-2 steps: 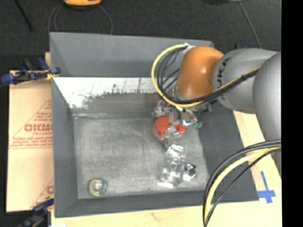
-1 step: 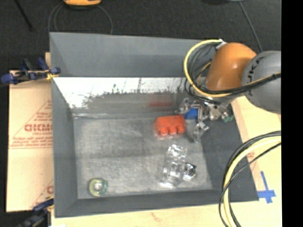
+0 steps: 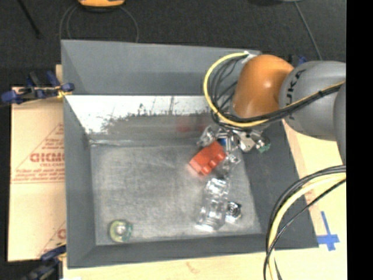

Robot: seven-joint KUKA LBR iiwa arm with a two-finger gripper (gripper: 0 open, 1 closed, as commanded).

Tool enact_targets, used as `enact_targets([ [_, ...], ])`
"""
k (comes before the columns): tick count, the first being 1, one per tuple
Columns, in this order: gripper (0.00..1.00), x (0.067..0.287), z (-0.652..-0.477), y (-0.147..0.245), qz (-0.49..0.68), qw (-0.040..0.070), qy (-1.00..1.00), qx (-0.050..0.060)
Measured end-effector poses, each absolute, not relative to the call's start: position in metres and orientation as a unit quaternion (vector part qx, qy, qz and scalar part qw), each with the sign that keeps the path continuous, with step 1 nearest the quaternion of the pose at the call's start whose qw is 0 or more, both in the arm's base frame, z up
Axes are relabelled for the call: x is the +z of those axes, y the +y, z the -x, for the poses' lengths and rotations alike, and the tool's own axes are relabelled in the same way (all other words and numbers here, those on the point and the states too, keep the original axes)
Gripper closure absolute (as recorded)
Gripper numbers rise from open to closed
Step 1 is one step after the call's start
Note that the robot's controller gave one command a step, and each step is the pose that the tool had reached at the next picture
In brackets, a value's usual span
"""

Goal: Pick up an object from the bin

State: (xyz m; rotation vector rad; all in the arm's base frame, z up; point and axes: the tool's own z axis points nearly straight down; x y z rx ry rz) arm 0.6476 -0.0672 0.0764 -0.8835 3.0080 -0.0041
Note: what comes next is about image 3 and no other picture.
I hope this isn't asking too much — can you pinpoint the red toy brick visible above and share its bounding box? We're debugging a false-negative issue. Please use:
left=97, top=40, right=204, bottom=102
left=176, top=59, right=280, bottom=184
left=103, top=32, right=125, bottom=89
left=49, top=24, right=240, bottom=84
left=189, top=141, right=228, bottom=176

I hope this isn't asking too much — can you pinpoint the green ring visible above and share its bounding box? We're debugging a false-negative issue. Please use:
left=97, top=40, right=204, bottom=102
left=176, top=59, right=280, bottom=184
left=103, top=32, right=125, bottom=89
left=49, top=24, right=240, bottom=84
left=108, top=219, right=133, bottom=243

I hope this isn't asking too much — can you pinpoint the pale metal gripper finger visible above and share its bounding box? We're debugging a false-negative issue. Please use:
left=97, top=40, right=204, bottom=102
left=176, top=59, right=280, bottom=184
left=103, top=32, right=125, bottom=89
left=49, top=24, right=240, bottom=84
left=220, top=152, right=242, bottom=178
left=197, top=125, right=218, bottom=149

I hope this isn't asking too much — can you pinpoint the grey metal bin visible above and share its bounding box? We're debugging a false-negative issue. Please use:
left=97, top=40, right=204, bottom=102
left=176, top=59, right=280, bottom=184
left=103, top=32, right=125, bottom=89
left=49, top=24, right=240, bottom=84
left=60, top=39, right=319, bottom=268

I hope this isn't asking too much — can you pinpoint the small silver round metal piece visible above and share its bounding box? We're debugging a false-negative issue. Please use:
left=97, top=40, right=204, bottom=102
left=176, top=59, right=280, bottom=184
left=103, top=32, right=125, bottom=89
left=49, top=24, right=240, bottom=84
left=225, top=201, right=243, bottom=225

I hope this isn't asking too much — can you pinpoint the brown cardboard board red print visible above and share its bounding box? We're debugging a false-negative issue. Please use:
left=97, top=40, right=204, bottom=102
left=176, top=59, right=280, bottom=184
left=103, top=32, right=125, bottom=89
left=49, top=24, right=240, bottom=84
left=6, top=94, right=67, bottom=263

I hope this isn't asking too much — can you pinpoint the clear plastic bottle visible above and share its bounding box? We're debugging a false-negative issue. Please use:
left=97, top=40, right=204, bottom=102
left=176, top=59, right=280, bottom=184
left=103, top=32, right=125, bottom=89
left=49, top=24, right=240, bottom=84
left=195, top=177, right=231, bottom=232

